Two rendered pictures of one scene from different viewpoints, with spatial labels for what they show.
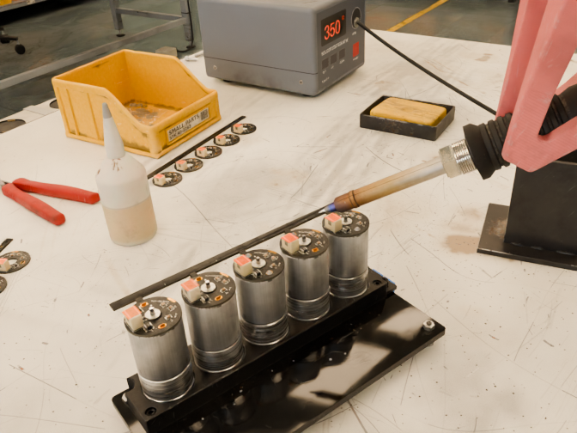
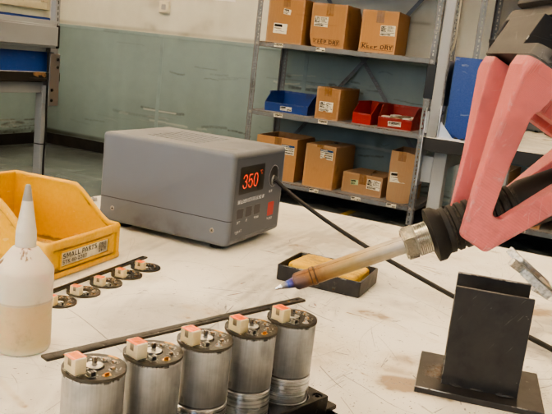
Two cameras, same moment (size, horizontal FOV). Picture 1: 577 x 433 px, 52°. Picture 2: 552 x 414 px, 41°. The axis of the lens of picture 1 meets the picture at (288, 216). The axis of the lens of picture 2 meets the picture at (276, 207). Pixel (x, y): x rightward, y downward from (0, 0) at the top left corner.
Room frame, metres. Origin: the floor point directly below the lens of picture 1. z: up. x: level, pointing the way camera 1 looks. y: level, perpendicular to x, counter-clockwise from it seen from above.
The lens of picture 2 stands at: (-0.08, 0.05, 0.94)
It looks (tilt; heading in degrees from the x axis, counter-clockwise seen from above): 12 degrees down; 349
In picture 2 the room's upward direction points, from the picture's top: 6 degrees clockwise
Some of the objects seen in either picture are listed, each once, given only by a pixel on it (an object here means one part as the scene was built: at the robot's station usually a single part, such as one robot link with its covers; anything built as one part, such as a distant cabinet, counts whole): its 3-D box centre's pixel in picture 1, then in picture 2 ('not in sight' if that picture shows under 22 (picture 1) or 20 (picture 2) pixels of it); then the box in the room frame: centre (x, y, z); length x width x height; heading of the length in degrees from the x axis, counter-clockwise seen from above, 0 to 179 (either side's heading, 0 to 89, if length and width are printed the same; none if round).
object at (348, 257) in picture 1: (345, 259); (287, 362); (0.26, -0.03, 0.79); 0.02 x 0.02 x 0.05
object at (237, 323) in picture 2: (291, 242); (240, 323); (0.24, 0.00, 0.82); 0.01 x 0.01 x 0.01; 35
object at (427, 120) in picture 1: (407, 115); (328, 272); (0.52, -0.12, 0.76); 0.07 x 0.05 x 0.02; 57
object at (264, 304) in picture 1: (262, 303); (200, 389); (0.23, 0.02, 0.79); 0.02 x 0.02 x 0.05
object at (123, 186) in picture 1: (119, 172); (25, 266); (0.36, 0.11, 0.80); 0.03 x 0.03 x 0.10
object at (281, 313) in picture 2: (334, 222); (282, 313); (0.26, -0.02, 0.82); 0.01 x 0.01 x 0.01; 35
